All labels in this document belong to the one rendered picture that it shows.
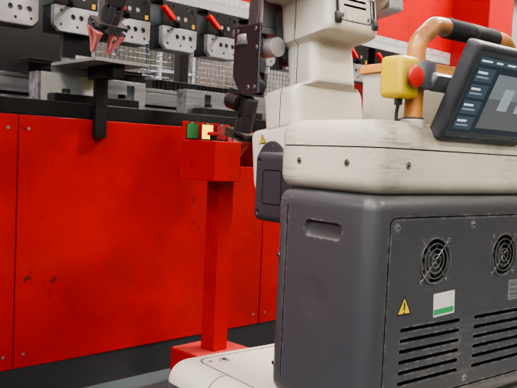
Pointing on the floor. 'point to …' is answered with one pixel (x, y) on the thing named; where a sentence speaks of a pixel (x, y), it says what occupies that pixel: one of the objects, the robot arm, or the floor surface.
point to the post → (181, 68)
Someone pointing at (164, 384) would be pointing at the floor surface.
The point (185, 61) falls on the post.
